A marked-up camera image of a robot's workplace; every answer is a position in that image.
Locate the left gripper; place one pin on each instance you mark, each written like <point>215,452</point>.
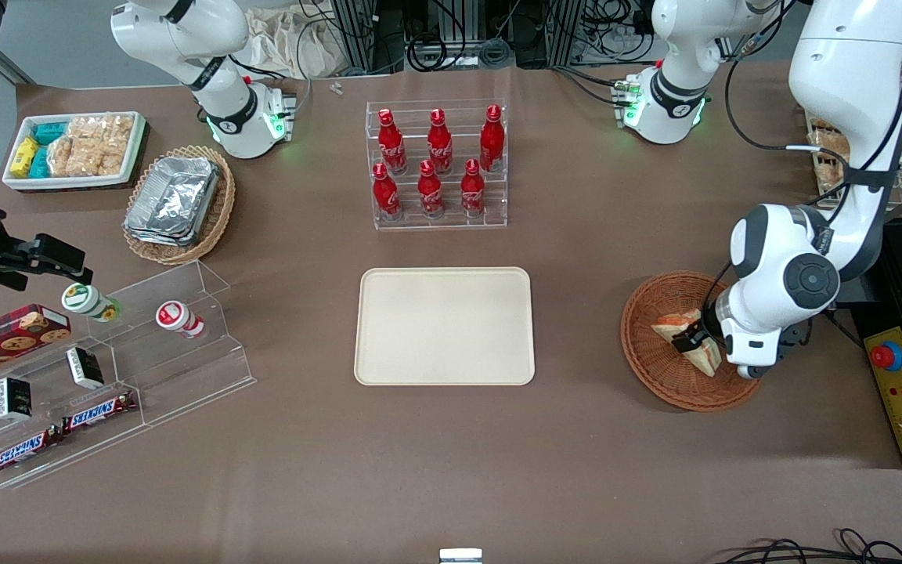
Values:
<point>708,322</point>

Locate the triangle sandwich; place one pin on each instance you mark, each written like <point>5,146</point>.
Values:
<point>705,360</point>

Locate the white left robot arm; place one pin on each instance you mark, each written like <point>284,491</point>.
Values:
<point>850,70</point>

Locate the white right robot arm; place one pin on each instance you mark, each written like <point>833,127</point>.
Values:
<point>185,31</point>

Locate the round brown wicker basket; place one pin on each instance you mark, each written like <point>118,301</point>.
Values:
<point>654,368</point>

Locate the oval tan wicker basket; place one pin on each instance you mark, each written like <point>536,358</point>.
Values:
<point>220,204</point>

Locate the beige plastic serving tray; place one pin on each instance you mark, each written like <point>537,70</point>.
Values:
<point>443,325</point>

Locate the green label yogurt bottle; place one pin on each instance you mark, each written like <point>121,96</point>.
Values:
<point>87,301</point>

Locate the white rectangular snack bin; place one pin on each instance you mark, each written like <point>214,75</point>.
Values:
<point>16,184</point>

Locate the red cookie box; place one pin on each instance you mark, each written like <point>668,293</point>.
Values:
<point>5,337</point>

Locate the teal snack packet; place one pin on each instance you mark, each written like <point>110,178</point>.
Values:
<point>40,163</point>
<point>50,131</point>

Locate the rice cracker bag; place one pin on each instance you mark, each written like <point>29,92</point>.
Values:
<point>73,158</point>
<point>118,145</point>
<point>84,128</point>

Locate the small black snack box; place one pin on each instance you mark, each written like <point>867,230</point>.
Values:
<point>85,368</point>
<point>14,398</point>

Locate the yellow snack packet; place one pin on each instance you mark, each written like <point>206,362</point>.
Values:
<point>24,157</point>

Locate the stack of foil containers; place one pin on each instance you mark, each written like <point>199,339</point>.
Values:
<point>173,200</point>

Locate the red label yogurt bottle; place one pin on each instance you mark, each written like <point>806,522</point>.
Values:
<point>177,317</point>

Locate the snickers chocolate bar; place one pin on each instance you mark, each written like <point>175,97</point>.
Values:
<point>27,452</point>
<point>99,411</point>

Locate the clear acrylic stepped shelf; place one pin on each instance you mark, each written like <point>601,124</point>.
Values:
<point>185,368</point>

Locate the red emergency stop button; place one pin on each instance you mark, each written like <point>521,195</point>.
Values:
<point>885,356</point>

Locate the bagged bread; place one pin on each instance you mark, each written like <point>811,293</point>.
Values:
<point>827,153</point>

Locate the red cola bottle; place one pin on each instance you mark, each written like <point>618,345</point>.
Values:
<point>440,145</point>
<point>431,192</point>
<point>391,145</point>
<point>386,194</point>
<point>473,192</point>
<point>492,141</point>

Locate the clear acrylic bottle rack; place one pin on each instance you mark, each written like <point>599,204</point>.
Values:
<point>435,222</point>

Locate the beige cloth bag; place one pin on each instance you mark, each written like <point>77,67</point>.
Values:
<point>286,43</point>

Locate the small white box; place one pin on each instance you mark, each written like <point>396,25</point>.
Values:
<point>460,556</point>

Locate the aluminium frame structure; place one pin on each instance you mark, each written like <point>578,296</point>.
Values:
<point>553,31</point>

